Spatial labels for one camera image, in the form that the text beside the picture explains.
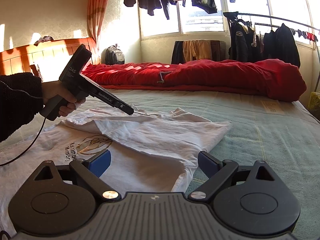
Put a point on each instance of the white printed t-shirt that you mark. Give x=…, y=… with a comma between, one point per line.
x=150, y=152

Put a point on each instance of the orange curtain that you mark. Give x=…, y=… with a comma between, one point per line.
x=95, y=17

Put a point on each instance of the person left hand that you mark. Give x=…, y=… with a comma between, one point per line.
x=55, y=89

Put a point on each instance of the black hanging coat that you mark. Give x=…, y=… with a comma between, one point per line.
x=280, y=44

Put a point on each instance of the black jacket with patch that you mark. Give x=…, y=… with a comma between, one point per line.
x=245, y=46

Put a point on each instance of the grey backpack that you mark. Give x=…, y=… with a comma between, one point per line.
x=113, y=55

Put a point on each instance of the wooden headboard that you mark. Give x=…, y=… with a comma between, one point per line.
x=47, y=60

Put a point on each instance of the black sleeve forearm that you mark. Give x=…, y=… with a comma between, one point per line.
x=21, y=100

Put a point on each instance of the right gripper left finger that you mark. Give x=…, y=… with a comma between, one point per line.
x=87, y=173

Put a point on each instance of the yellow brown hanging clothes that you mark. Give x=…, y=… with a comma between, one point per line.
x=191, y=50

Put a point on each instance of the red quilt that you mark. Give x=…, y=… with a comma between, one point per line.
x=271, y=78

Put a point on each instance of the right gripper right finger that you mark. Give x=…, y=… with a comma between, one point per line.
x=219, y=173

